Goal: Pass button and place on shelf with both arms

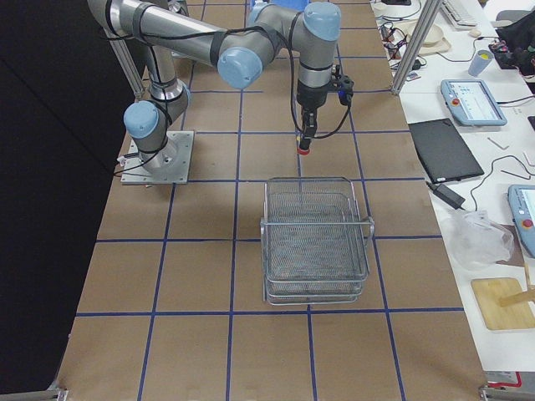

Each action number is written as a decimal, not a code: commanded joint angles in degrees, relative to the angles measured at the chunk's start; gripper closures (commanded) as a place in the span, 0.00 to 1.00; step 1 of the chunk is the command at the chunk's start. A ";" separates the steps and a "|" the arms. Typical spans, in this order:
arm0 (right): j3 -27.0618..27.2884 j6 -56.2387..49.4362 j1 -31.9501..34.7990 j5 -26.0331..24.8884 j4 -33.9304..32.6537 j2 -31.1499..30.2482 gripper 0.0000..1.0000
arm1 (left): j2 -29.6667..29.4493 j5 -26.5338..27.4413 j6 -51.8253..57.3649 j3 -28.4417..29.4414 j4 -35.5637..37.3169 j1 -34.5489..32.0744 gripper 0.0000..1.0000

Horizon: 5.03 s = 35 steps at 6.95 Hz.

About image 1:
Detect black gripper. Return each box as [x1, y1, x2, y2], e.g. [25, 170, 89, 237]
[297, 81, 328, 147]

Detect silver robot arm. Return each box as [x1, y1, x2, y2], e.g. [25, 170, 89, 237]
[88, 1, 341, 175]

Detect black closed laptop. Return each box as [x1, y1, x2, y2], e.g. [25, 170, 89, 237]
[409, 119, 484, 184]

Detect beige wooden plate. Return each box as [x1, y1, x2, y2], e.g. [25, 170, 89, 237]
[394, 20, 451, 56]

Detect black power adapter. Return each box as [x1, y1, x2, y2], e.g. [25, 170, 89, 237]
[426, 181, 466, 210]

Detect upper blue teach pendant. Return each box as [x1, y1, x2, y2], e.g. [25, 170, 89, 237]
[440, 79, 507, 126]

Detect blue teach pendant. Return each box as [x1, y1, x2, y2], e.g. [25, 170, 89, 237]
[507, 185, 535, 257]
[440, 79, 507, 126]

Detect white keyboard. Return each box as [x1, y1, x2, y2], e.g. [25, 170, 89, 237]
[441, 0, 477, 30]

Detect blue plastic cup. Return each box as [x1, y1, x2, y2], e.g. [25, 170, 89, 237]
[467, 49, 494, 77]

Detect clear plastic bag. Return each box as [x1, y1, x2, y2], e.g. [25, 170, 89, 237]
[442, 211, 515, 269]

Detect lower blue teach pendant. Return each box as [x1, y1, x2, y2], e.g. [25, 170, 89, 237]
[507, 185, 535, 257]

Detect wooden board with stand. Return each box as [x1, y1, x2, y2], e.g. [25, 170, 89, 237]
[471, 277, 534, 331]

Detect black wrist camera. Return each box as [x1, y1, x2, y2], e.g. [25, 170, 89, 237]
[332, 74, 354, 106]

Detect silver wire mesh shelf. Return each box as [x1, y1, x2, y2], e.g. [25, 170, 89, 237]
[260, 177, 375, 305]

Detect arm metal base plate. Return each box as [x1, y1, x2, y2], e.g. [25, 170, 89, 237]
[120, 130, 195, 185]

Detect aluminium frame post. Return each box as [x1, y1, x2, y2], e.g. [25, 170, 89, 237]
[391, 0, 441, 95]

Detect black adapter cable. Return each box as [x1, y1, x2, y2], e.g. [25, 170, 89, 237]
[469, 155, 532, 213]

